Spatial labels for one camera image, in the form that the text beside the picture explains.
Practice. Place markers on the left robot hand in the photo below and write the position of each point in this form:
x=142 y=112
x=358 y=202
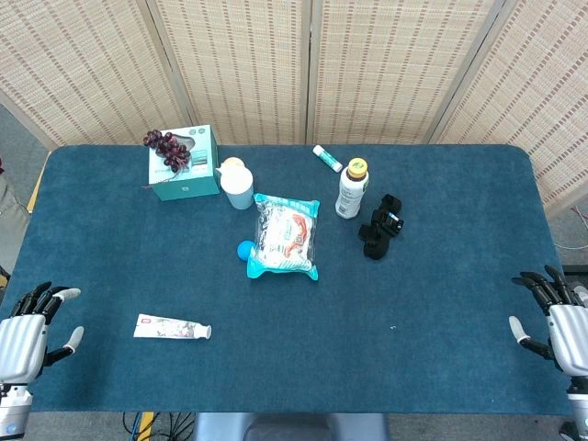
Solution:
x=20 y=337

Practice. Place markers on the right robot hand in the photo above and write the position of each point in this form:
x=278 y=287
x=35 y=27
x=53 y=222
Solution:
x=569 y=331

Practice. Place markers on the floral print toothpaste tube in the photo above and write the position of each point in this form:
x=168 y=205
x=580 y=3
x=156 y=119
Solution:
x=165 y=328

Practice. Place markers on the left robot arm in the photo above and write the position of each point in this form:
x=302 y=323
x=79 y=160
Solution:
x=14 y=411

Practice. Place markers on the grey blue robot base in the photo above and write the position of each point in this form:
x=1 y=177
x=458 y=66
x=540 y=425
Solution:
x=294 y=427

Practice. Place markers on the white bottle yellow cap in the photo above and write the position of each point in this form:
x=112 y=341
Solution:
x=350 y=195

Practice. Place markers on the teal cardboard box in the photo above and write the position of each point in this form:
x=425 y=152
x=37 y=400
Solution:
x=188 y=186

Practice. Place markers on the small blue ball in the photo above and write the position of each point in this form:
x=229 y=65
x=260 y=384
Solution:
x=243 y=251

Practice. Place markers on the dark red grape bunch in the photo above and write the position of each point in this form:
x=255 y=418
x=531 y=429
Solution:
x=167 y=144

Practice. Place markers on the pale blue plastic cup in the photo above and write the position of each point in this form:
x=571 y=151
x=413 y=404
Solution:
x=238 y=186

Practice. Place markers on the blue felt table mat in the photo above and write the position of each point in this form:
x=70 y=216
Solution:
x=294 y=349

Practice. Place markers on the teal clear snack bag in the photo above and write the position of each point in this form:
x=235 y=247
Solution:
x=285 y=234

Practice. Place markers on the white teal glue stick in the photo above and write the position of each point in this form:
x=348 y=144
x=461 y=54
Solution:
x=327 y=157

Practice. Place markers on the woven folding screen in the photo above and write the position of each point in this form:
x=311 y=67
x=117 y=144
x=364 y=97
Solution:
x=257 y=69

